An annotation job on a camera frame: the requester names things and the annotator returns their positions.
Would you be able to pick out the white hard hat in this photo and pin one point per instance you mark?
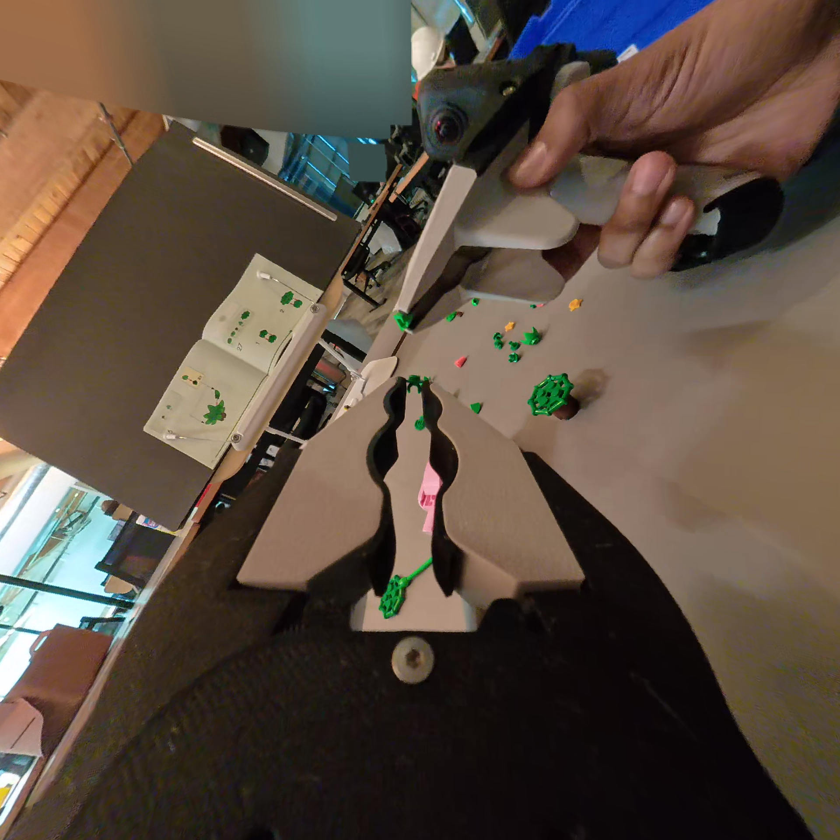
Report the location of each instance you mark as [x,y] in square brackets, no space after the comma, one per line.
[426,49]

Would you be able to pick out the black board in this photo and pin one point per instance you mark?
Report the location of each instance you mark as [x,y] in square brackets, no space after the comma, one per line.
[164,295]

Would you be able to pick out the green web tree brown trunk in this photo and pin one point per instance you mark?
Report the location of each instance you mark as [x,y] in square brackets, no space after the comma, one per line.
[550,394]

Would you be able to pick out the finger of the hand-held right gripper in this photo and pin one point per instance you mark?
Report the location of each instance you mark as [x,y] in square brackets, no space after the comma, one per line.
[499,223]
[518,275]

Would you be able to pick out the person's right hand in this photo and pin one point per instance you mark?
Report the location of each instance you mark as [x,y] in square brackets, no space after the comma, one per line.
[709,92]

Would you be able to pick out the pink brick toy with crank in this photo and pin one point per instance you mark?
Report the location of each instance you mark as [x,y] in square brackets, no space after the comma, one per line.
[430,499]

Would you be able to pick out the blue plastic bin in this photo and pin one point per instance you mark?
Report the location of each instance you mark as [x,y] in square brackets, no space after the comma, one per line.
[577,26]

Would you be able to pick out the small green stem piece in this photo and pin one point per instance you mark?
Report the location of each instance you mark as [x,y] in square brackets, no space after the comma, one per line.
[417,382]

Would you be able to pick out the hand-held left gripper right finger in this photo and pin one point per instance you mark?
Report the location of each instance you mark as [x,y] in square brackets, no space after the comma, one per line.
[505,525]

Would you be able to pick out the brown bag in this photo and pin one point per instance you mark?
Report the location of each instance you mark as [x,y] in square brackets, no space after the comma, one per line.
[62,663]

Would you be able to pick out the green crown leaf piece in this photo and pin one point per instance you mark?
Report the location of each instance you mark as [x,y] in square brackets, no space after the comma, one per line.
[531,336]

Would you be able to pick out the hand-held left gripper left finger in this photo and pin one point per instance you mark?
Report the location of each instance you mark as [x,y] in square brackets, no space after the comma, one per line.
[321,518]

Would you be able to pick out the open instruction booklet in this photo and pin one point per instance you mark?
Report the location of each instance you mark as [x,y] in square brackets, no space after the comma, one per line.
[216,374]

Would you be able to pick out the small green leaf piece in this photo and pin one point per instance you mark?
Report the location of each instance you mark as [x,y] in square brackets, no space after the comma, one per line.
[402,320]

